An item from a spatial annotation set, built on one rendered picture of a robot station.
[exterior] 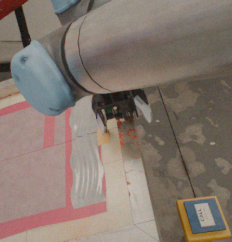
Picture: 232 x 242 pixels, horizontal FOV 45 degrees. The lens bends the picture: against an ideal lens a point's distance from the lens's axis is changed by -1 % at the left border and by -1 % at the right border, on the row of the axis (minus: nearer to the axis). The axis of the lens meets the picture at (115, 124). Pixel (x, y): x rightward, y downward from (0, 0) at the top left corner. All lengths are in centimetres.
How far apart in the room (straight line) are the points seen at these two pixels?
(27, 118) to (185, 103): 197
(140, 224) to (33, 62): 33
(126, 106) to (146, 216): 20
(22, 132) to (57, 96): 54
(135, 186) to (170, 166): 162
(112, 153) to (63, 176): 12
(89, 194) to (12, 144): 29
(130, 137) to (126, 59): 40
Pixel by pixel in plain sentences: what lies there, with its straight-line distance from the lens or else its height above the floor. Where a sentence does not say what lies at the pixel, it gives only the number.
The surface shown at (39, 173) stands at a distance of 68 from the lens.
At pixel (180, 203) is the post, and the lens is 92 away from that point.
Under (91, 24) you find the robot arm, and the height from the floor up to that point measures 165.
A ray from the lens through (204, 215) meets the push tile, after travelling 90.
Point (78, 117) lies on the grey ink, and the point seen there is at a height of 123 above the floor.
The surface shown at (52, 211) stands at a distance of 62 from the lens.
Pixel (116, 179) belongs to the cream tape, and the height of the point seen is 125.
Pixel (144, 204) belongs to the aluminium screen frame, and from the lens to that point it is 51.
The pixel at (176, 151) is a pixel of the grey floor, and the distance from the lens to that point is 224.
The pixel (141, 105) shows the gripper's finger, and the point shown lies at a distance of 61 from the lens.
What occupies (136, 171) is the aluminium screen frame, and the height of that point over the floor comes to 130.
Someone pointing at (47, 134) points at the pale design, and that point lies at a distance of 74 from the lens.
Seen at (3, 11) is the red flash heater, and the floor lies 105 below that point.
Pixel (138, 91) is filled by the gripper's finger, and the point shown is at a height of 137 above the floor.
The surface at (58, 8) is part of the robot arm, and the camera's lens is 43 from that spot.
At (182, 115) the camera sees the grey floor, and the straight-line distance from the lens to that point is 251.
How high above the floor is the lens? 176
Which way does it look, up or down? 48 degrees down
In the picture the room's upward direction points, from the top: straight up
